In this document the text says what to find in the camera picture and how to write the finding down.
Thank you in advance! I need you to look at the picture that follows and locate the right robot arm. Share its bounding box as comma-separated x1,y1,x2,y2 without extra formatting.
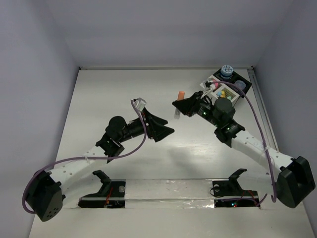
172,91,316,208

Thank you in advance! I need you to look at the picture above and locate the foil tape strip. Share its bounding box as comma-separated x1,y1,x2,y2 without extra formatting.
124,179,214,209

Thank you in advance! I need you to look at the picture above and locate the orange cap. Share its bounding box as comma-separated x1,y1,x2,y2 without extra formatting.
177,91,185,101

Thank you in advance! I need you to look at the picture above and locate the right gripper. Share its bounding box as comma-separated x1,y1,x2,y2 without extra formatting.
173,90,221,127

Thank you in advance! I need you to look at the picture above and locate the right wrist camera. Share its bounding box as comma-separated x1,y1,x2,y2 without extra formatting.
203,79,218,96

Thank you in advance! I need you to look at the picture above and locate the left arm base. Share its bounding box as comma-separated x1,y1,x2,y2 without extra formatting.
78,170,126,209

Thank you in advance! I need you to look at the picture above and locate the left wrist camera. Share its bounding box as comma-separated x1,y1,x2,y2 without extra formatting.
132,98,147,112

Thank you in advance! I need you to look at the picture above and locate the black and white organizer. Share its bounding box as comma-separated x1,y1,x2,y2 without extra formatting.
200,69,252,106

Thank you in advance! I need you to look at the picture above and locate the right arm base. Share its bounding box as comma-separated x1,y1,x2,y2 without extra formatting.
210,169,260,208

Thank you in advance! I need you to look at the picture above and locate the blue lid jar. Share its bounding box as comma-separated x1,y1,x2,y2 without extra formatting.
220,65,234,80

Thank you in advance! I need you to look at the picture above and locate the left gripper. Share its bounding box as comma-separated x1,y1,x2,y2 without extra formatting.
117,107,173,143

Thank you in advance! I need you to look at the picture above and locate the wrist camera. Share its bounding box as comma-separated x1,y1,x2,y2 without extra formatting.
132,98,147,112
203,79,218,96

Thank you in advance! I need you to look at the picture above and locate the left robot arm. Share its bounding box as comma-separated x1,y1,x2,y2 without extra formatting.
22,109,174,222

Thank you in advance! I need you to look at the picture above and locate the clear jar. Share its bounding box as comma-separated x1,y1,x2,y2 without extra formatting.
234,80,246,90

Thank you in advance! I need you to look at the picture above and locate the orange marker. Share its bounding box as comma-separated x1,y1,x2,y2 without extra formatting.
174,108,181,119

